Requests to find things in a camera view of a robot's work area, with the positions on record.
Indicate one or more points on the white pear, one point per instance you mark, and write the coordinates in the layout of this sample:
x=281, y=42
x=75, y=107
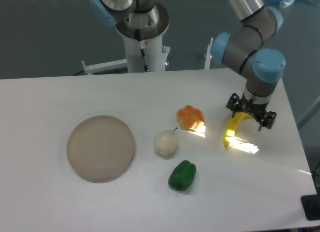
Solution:
x=166, y=142

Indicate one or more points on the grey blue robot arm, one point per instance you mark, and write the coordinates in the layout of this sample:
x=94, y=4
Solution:
x=242, y=52

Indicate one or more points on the yellow banana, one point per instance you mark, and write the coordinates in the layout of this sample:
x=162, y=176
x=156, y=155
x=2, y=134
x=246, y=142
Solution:
x=232, y=126

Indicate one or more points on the green bell pepper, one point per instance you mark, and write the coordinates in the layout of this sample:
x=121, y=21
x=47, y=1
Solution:
x=182, y=176

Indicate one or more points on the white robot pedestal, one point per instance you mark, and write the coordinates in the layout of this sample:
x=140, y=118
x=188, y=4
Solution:
x=142, y=35

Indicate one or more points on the white frame post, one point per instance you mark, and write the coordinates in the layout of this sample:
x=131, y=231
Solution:
x=207, y=55

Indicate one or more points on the orange bell pepper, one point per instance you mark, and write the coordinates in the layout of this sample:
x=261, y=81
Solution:
x=190, y=118

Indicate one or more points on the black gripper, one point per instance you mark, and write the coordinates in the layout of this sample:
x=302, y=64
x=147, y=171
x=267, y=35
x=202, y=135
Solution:
x=237, y=104

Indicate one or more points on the beige round plate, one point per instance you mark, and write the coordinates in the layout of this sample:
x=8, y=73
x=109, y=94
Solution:
x=100, y=148

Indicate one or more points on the black device at edge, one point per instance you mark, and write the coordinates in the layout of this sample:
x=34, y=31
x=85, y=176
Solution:
x=311, y=205

